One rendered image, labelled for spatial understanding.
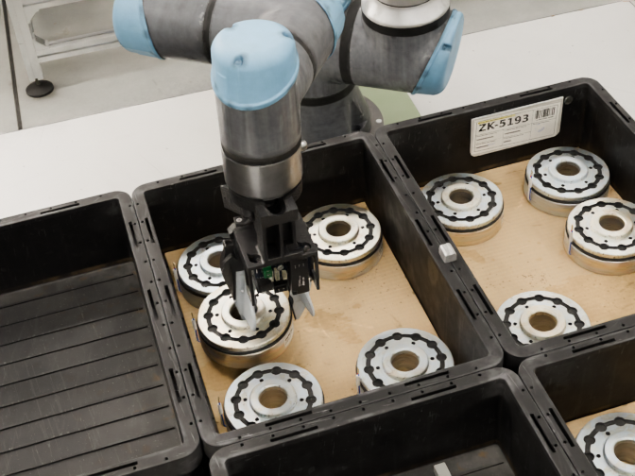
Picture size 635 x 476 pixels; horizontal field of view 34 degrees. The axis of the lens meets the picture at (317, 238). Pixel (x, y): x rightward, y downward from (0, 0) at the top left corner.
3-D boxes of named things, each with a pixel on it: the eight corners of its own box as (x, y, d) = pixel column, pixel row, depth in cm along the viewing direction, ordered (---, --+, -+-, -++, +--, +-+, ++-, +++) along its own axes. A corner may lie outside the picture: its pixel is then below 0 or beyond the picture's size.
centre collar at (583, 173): (540, 166, 132) (540, 162, 131) (573, 155, 133) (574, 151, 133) (561, 189, 128) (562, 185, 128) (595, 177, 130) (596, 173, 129)
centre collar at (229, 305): (216, 304, 115) (215, 300, 115) (259, 292, 116) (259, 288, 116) (227, 335, 112) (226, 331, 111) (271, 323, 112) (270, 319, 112)
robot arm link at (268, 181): (212, 127, 100) (294, 110, 101) (216, 166, 103) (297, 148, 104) (231, 174, 94) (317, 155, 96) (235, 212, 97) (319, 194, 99)
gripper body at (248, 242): (249, 312, 104) (238, 219, 96) (229, 256, 110) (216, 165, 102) (323, 294, 106) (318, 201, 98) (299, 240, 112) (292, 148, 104)
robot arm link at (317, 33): (242, -35, 104) (197, 19, 97) (350, -24, 101) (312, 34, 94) (250, 34, 110) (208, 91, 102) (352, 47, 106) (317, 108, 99)
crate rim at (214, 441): (132, 202, 125) (128, 186, 123) (370, 144, 130) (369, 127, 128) (208, 467, 96) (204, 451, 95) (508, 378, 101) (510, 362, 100)
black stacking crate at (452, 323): (147, 261, 131) (130, 191, 123) (371, 203, 136) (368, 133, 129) (222, 522, 103) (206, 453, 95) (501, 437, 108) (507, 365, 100)
